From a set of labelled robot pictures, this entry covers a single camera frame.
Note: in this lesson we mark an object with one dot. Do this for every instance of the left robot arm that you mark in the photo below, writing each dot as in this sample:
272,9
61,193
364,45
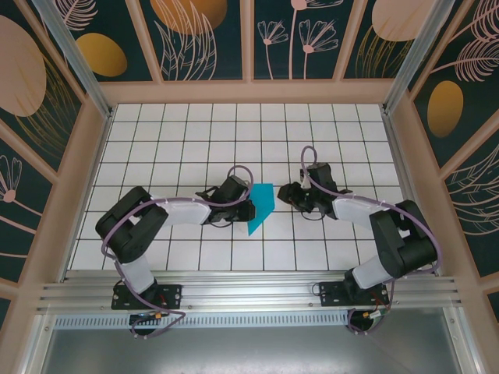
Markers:
128,230

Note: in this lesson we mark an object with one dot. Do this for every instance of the aluminium corner post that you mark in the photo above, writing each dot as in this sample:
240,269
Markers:
74,58
413,58

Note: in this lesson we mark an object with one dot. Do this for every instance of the grey metal panel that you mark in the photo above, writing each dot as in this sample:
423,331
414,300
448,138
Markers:
249,350

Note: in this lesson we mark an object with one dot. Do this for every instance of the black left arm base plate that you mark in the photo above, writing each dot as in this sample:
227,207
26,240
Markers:
171,294

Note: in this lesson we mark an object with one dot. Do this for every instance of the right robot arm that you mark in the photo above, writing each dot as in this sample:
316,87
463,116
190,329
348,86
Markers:
401,241

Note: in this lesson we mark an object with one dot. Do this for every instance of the blue paper sheet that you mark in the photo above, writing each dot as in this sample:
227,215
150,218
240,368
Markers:
263,202

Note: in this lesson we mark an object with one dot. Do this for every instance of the aluminium side rail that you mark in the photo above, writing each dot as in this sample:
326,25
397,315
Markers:
405,187

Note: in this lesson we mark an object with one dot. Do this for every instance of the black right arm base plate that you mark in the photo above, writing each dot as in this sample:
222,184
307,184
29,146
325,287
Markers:
331,296

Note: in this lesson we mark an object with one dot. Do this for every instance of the aluminium mounting rail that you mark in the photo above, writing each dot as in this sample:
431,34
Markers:
249,290

